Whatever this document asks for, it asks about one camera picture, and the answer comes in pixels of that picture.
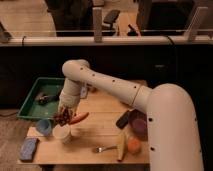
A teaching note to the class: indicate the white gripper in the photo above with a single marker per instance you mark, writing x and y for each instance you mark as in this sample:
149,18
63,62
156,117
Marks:
70,96

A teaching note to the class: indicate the dark red grape bunch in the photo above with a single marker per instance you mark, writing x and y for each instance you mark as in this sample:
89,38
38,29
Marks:
63,118

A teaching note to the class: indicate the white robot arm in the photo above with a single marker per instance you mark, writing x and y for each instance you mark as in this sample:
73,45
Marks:
173,135

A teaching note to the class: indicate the white paper cup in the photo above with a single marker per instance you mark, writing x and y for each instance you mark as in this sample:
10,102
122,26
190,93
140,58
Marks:
62,133

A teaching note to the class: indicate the blue plastic cup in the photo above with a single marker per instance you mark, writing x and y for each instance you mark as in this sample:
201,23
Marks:
44,127

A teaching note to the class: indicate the grey cloth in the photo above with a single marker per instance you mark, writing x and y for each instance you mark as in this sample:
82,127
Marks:
84,91

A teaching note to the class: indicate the red chili pepper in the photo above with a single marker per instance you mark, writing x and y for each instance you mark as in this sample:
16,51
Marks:
79,118

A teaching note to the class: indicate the dark object in tray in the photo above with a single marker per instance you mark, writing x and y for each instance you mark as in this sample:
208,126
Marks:
43,99

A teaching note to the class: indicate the green plastic tray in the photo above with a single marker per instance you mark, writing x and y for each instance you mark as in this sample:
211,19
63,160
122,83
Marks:
31,109

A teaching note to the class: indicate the wooden table board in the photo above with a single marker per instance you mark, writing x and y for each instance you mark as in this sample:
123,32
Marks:
97,130

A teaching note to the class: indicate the black rectangular block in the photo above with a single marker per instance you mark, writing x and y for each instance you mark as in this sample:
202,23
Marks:
123,120

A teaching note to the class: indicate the metal spoon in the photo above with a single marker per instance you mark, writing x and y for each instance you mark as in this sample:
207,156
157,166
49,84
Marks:
102,149

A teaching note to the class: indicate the yellow banana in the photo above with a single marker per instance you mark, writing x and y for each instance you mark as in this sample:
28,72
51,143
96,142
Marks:
121,145

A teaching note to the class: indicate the purple bowl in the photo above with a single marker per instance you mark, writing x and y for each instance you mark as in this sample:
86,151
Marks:
138,124

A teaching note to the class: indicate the blue sponge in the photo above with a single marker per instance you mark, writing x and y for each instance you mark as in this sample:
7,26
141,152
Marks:
28,149

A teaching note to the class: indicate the orange fruit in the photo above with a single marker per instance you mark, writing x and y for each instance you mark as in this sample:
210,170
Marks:
134,146

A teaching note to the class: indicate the white horizontal rail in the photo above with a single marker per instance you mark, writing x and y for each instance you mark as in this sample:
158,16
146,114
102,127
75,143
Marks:
107,41

